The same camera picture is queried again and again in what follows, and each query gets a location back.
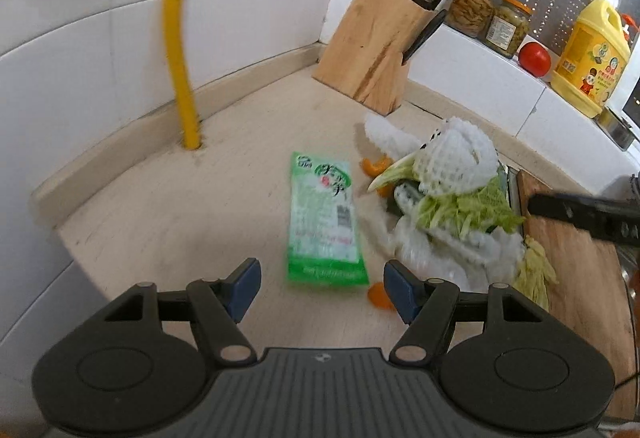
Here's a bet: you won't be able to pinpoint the clear plastic bag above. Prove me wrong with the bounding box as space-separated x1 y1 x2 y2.
360 208 525 293

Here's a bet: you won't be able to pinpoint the pale cabbage strips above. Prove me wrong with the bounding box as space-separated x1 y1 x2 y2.
512 236 559 311

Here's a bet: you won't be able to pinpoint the light green cabbage leaves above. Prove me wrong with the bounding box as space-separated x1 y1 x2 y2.
368 151 524 239

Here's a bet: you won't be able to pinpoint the green plastic snack bag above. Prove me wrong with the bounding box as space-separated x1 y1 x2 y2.
288 152 369 286

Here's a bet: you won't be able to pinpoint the orange peel piece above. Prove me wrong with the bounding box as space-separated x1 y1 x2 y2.
367 282 395 310
376 184 396 198
360 156 394 178

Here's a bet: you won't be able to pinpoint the white foam fruit net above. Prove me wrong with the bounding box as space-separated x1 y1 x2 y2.
412 117 499 196

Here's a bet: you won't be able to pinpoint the wooden cutting board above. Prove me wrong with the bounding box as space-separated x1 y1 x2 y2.
515 168 637 421

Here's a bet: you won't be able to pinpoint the small steel pot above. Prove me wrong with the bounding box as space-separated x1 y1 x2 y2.
596 108 637 151

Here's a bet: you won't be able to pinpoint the green white carton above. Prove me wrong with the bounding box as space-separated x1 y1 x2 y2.
386 180 424 217

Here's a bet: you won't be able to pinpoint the yellow dish soap bottle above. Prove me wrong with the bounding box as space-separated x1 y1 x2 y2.
550 0 630 118

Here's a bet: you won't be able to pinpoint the red tomato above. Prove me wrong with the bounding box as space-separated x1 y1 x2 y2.
518 42 552 78

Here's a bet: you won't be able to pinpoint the pickle jar orange lid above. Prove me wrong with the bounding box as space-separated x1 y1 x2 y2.
483 0 533 59

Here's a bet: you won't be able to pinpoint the wooden knife block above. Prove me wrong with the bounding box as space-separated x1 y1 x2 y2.
312 0 446 116

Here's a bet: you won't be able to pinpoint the pickle jar dark lid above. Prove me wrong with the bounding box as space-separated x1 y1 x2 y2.
445 0 495 38

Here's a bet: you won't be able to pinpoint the yellow vertical pipe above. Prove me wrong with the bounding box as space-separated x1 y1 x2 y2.
163 0 202 150

